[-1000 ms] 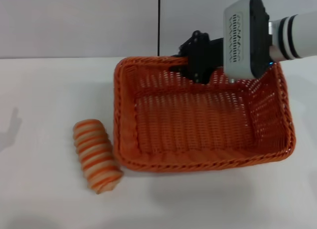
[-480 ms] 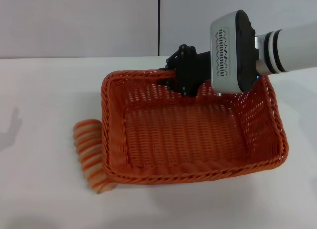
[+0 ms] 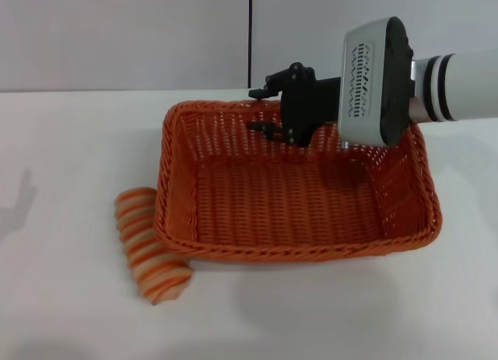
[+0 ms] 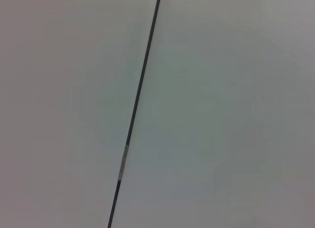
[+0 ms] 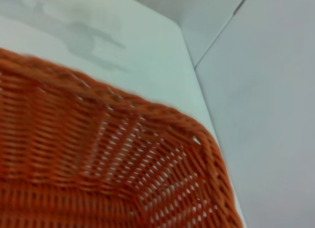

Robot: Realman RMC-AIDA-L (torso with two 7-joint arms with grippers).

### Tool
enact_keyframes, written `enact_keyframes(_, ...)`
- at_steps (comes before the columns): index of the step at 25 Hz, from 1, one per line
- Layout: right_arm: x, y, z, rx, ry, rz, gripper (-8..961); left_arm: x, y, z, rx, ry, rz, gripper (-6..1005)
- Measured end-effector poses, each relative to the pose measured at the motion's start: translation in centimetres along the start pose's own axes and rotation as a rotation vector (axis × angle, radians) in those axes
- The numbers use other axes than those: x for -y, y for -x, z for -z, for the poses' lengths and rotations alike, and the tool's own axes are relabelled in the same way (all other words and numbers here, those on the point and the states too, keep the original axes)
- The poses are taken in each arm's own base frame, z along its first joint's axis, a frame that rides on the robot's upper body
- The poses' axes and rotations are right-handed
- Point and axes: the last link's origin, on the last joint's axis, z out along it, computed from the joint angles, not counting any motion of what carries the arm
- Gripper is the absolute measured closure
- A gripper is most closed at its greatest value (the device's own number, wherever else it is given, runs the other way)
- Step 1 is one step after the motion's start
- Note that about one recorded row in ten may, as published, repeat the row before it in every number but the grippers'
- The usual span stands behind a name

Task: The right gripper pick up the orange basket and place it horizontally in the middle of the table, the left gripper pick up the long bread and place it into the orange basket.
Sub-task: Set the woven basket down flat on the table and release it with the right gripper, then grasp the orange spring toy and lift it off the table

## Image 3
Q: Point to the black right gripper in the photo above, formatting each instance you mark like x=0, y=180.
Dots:
x=311, y=103

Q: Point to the orange woven plastic basket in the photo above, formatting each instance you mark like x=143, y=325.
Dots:
x=288, y=204

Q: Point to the orange striped bread roll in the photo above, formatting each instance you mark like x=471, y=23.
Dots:
x=155, y=274

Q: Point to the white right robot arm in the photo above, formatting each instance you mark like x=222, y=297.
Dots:
x=463, y=88

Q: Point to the black vertical wall strip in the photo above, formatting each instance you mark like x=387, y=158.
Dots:
x=250, y=37

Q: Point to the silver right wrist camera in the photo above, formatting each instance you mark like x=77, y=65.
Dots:
x=373, y=84

